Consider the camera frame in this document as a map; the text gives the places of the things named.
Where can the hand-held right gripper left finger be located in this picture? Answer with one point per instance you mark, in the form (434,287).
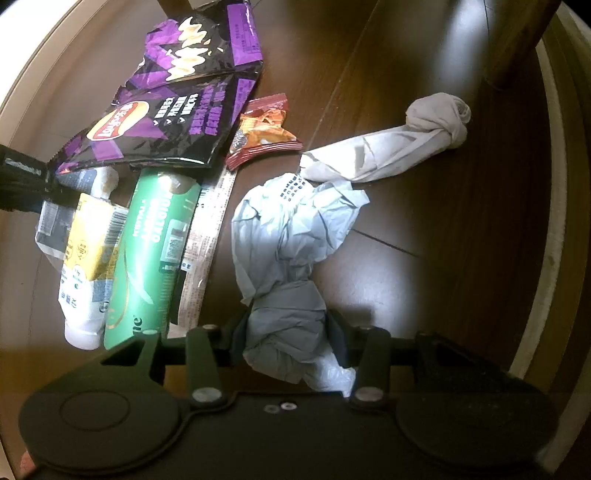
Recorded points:
(203,364)

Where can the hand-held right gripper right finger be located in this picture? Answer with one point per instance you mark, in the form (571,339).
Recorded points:
(339,339)

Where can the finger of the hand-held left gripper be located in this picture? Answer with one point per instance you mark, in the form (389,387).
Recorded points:
(21,184)

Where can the grey paper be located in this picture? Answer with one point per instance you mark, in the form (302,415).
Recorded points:
(286,240)

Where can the purple chip bag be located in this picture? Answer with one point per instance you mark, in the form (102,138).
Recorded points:
(184,92)

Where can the silver clear wrapper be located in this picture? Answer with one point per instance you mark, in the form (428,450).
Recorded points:
(51,230)

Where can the yellow white pouch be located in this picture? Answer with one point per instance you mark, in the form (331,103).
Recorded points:
(87,258)

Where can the long clear strip wrapper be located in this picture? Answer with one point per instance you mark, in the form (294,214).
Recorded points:
(203,249)

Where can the green snack wrapper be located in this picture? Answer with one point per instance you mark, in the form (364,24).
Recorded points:
(143,258)

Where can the white knotted sock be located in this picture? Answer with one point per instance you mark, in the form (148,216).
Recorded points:
(392,147)

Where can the red orange snack wrapper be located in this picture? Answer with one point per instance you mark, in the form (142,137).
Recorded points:
(258,134)

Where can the wooden bed frame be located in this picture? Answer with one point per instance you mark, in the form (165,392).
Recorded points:
(561,184)

